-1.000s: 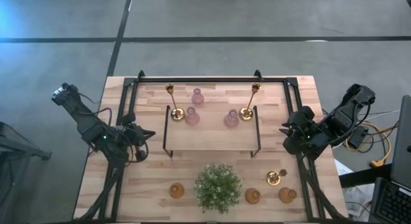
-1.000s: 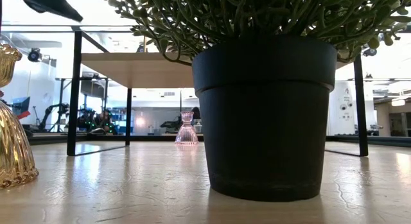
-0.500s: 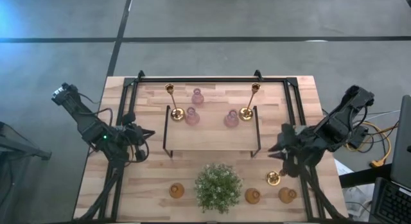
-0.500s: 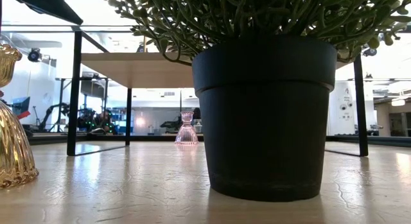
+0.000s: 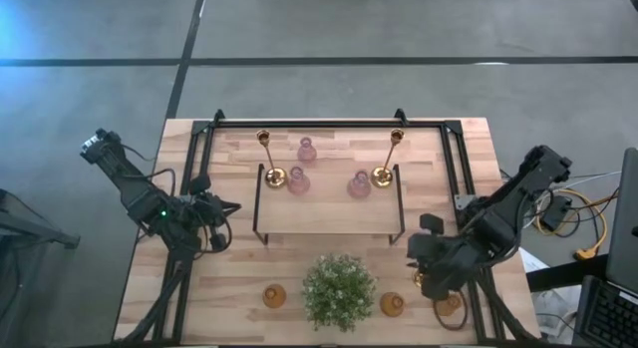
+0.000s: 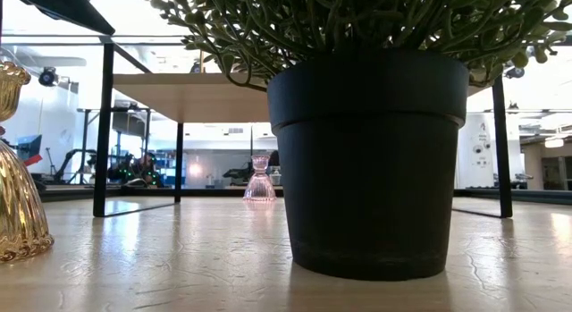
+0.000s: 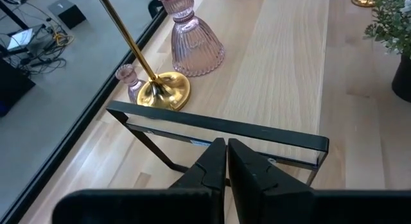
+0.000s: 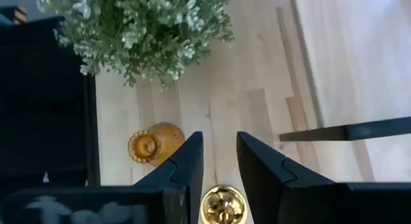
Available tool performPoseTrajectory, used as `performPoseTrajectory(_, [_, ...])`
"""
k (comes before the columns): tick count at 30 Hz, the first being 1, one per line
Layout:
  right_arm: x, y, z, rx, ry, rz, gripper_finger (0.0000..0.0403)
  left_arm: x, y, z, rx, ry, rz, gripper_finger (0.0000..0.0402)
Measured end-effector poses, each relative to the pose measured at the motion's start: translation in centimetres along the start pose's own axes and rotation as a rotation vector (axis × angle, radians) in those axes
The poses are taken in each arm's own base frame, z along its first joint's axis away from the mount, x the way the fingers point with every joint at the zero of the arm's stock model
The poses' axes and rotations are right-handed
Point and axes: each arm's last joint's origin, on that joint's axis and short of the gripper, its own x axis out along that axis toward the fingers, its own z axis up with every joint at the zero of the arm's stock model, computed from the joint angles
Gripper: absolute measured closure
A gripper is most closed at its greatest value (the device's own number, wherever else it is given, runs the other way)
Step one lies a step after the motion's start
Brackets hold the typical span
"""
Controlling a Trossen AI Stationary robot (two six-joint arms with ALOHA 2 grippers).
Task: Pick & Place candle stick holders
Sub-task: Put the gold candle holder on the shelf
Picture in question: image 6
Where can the pink glass candle holder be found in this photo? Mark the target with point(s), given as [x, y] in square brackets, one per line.
[259, 187]

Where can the amber glass candle holder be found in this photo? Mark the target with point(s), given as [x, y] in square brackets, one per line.
[18, 204]

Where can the black background robot arm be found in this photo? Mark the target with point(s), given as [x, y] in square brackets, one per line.
[239, 173]
[67, 163]

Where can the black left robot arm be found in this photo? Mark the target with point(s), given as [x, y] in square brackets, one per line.
[67, 8]

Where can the artificial plant in black pot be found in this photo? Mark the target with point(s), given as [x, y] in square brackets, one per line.
[366, 169]

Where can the wooden riser shelf black legs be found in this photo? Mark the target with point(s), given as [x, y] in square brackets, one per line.
[192, 95]

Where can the person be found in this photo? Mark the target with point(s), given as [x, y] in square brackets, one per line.
[146, 162]

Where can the background robot with green lights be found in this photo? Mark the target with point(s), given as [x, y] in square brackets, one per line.
[125, 173]

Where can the blue background monitor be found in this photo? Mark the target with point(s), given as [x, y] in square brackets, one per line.
[29, 147]

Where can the ceiling lamp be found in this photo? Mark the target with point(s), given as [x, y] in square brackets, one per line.
[554, 142]

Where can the black metal table frame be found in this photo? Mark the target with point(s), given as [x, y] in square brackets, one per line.
[214, 192]

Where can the black background frame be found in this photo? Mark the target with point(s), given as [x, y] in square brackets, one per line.
[85, 142]

